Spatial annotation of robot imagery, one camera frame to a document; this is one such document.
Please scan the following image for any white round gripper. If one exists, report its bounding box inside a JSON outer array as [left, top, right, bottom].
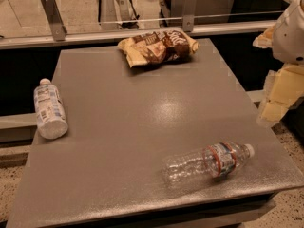
[[253, 0, 304, 127]]

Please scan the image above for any clear empty water bottle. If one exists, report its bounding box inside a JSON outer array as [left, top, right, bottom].
[[163, 141, 256, 189]]

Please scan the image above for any white labelled plastic bottle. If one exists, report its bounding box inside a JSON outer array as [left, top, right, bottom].
[[33, 78, 68, 140]]

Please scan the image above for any metal rail bracket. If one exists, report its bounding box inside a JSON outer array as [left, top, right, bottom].
[[182, 0, 197, 32], [40, 0, 67, 41]]

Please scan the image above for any horizontal metal rail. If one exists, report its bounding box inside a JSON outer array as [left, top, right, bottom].
[[0, 20, 276, 49]]

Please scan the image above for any right metal rail bracket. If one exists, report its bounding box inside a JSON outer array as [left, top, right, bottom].
[[182, 0, 197, 32]]

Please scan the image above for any left metal rail bracket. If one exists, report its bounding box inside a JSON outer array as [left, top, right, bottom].
[[40, 0, 67, 41]]

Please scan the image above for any brown chip bag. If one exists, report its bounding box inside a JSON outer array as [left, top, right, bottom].
[[118, 30, 199, 67]]

